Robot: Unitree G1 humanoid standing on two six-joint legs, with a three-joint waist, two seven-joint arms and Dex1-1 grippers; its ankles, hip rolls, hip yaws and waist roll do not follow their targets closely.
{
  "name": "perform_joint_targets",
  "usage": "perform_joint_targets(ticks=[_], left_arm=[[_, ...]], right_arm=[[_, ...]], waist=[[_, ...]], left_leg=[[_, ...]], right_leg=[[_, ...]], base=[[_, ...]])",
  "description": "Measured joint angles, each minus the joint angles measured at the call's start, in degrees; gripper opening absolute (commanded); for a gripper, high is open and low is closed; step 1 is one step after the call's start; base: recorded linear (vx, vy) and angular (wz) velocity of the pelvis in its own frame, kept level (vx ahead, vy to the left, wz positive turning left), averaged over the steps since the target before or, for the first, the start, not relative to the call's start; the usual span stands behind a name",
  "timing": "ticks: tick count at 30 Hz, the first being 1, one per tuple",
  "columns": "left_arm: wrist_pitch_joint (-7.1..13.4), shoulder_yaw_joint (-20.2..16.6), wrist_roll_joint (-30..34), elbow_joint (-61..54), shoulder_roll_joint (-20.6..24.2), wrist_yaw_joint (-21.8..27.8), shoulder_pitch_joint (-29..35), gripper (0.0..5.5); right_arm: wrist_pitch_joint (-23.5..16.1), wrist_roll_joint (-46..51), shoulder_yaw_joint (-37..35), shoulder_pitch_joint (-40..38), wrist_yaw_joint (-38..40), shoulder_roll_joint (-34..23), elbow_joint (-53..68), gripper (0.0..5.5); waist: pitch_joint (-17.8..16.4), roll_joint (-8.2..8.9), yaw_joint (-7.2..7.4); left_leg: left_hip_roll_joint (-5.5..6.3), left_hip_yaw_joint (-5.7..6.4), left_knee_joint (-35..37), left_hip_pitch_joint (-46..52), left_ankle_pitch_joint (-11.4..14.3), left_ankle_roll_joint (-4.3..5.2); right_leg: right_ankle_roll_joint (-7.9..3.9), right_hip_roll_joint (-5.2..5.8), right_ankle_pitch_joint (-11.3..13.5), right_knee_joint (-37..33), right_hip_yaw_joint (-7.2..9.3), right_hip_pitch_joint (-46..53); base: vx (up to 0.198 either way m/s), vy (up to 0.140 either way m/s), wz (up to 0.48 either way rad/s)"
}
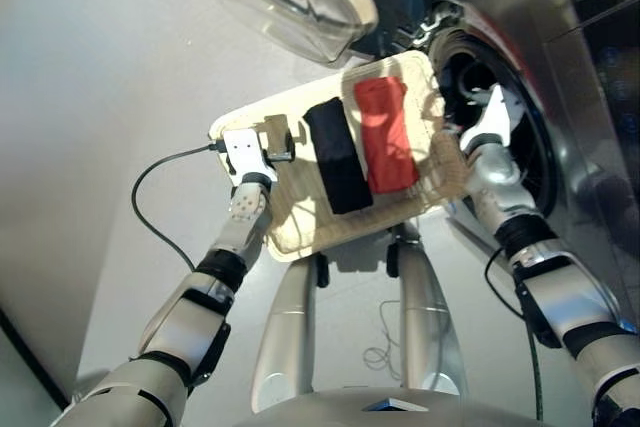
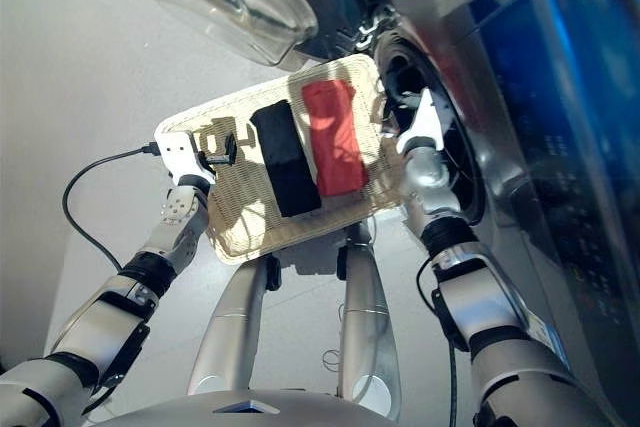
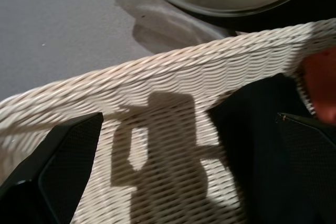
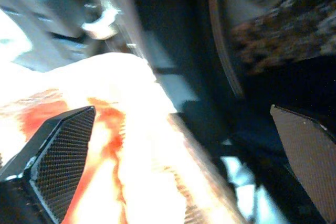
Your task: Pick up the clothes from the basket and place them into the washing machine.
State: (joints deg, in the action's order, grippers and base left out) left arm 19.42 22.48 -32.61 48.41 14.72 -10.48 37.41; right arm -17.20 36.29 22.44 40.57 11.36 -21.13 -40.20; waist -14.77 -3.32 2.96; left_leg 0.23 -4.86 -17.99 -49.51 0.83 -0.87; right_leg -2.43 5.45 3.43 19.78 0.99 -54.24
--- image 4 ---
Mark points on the pale woven basket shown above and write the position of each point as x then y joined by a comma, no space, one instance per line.
147,134

